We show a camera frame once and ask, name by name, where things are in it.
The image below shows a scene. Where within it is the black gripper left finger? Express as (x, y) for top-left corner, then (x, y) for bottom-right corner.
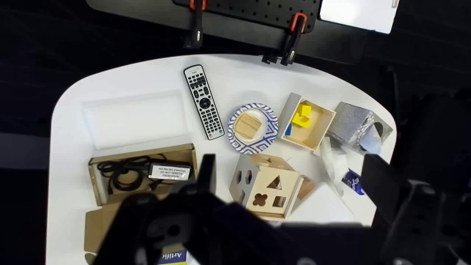
(93, 153), (295, 265)

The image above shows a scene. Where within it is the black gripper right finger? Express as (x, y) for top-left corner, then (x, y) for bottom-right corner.
(361, 154), (471, 265)

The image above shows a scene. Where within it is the silver black remote control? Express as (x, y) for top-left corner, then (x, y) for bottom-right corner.
(183, 65), (225, 140)

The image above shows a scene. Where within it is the wooden shape sorter box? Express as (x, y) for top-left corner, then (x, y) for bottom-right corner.
(230, 153), (315, 221)

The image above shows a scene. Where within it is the white label adapter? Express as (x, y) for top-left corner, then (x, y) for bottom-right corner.
(150, 165), (192, 181)

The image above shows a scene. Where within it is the clear plastic bag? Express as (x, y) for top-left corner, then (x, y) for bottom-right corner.
(320, 137), (368, 196)

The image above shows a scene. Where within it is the blue white patterned paper plate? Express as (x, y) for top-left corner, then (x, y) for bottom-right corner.
(227, 103), (278, 154)

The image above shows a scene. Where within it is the round wooden block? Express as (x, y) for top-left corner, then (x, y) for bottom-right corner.
(234, 113), (262, 138)

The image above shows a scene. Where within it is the silver foil box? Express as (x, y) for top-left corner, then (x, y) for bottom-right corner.
(328, 101), (393, 154)

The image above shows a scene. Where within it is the brown cardboard flap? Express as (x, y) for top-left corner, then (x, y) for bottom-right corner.
(84, 203), (121, 265)

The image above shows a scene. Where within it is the white plastic tray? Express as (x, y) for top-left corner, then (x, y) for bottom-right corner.
(83, 91), (190, 149)

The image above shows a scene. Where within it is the blue toy block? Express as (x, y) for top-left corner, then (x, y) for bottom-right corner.
(284, 124), (293, 135)

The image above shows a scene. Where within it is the open wooden box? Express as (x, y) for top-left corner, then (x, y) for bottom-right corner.
(278, 93), (336, 150)

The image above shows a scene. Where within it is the yellow toy block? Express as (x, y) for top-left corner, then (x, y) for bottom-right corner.
(292, 103), (312, 128)

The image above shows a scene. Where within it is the black orange clamp left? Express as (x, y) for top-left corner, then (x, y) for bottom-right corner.
(184, 0), (208, 48)

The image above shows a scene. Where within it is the black orange clamp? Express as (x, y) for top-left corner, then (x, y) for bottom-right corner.
(262, 12), (308, 66)
(184, 0), (208, 48)

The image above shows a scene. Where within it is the white panel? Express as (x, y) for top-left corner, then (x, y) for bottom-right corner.
(320, 0), (401, 34)

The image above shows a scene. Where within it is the black orange clamp right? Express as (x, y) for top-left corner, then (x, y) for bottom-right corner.
(262, 12), (308, 66)

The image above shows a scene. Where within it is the black pegboard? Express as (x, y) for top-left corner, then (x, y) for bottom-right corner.
(172, 0), (323, 32)

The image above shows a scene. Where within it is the black coiled cable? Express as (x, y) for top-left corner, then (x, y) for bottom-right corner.
(96, 154), (167, 194)

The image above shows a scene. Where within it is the cardboard box with cables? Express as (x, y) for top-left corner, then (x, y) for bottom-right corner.
(89, 143), (197, 206)

